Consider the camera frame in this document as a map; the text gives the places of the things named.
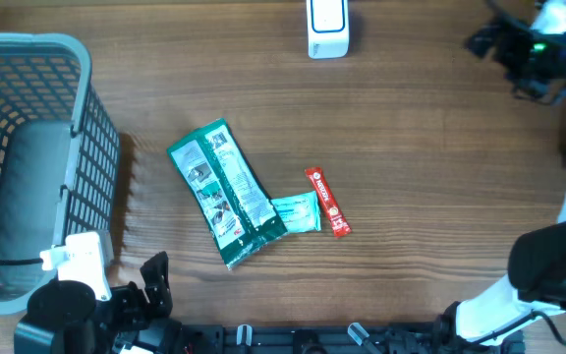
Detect teal wet wipes pack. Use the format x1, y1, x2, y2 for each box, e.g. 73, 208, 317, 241
271, 191, 321, 233

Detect red Nescafe stick sachet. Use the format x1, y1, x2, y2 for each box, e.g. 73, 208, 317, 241
305, 167, 352, 239

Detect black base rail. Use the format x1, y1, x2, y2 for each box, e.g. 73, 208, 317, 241
179, 323, 526, 354

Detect grey plastic shopping basket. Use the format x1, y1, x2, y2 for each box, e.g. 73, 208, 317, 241
0, 33, 120, 315

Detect green 3M gloves package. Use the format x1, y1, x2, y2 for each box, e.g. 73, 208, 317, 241
167, 118, 288, 269

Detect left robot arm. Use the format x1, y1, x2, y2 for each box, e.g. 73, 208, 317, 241
14, 252, 182, 354

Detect white barcode scanner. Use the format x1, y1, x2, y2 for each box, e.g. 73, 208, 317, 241
306, 0, 350, 60

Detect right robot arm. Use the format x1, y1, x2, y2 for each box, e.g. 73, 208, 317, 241
430, 14, 566, 353

